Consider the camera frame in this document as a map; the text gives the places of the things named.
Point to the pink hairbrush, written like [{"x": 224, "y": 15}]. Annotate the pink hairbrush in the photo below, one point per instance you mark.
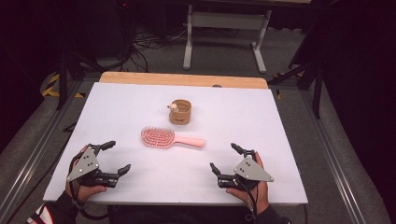
[{"x": 157, "y": 137}]

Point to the grey metal desk frame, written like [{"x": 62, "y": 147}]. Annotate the grey metal desk frame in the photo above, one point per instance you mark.
[{"x": 227, "y": 20}]

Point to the person's right hand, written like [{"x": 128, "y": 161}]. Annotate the person's right hand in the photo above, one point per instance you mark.
[{"x": 261, "y": 196}]

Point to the black tripod stand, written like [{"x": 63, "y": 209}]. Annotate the black tripod stand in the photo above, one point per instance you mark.
[
  {"x": 317, "y": 90},
  {"x": 63, "y": 81}
]

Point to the white table cover board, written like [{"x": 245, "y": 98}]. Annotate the white table cover board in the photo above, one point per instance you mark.
[{"x": 124, "y": 109}]

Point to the aluminium floor rail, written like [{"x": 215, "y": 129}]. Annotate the aluminium floor rail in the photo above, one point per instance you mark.
[
  {"x": 37, "y": 152},
  {"x": 333, "y": 155}
]

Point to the brown cup with animal figure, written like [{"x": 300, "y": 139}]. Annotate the brown cup with animal figure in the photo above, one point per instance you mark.
[{"x": 180, "y": 118}]

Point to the person's left hand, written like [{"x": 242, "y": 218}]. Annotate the person's left hand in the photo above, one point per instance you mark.
[{"x": 88, "y": 191}]

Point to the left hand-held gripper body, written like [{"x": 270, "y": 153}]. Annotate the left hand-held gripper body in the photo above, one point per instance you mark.
[{"x": 84, "y": 166}]

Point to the black equipment case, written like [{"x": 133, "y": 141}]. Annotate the black equipment case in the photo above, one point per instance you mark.
[{"x": 109, "y": 28}]

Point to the wooden table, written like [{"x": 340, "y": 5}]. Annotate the wooden table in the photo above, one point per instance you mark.
[{"x": 186, "y": 79}]

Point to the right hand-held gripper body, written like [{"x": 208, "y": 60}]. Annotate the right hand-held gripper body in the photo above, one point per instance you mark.
[{"x": 252, "y": 171}]

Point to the yellow black hazard tape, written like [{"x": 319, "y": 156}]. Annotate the yellow black hazard tape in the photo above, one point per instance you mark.
[
  {"x": 278, "y": 93},
  {"x": 51, "y": 88}
]

